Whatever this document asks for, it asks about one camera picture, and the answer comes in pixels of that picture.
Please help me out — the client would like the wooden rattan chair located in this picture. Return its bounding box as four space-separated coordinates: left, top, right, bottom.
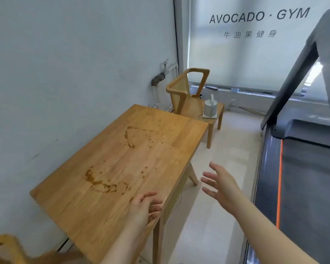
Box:
166 68 225 149
0 234 83 264

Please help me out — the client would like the person's right hand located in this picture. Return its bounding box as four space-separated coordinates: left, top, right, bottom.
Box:
200 161 250 215

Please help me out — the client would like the person's right forearm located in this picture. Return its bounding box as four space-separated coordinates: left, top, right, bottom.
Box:
231 200 330 264

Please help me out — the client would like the black treadmill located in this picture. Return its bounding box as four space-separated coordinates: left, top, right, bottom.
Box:
243 7 330 264

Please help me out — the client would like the person's left hand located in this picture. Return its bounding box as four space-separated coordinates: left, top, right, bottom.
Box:
127 191 164 231

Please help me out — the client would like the white wall pipe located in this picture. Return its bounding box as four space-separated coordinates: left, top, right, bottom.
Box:
150 59 179 113

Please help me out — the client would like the person's left forearm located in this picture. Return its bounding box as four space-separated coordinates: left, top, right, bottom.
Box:
99 221 154 264

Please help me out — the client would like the frosted window with lettering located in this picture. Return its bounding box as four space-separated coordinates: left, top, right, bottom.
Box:
181 0 330 101

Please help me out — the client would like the white electric kettle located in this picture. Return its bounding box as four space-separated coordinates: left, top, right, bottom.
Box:
202 94 218 120

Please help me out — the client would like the wooden table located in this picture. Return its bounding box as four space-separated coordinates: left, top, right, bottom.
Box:
29 103 209 264

